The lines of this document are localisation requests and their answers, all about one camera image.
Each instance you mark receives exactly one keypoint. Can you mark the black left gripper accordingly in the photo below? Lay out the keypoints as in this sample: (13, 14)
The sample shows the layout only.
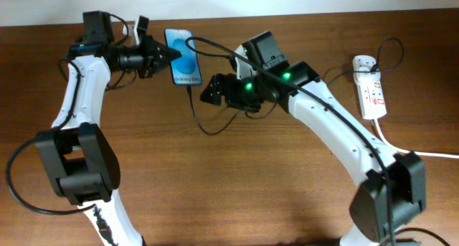
(152, 55)

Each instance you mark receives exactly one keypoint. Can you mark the white USB charger adapter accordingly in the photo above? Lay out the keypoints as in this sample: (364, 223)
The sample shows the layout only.
(363, 65)

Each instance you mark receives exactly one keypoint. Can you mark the white power strip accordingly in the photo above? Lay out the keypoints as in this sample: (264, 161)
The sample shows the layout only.
(371, 98)

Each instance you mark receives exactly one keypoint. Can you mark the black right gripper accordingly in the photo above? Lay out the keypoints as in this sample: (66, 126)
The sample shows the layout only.
(219, 82)

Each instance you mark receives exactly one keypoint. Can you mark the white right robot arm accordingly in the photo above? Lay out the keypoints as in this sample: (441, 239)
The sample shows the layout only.
(391, 185)

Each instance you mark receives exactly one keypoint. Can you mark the blue Galaxy smartphone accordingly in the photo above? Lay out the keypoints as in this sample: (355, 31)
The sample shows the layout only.
(184, 70)

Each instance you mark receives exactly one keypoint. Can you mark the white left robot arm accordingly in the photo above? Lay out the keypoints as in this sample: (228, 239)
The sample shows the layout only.
(78, 160)

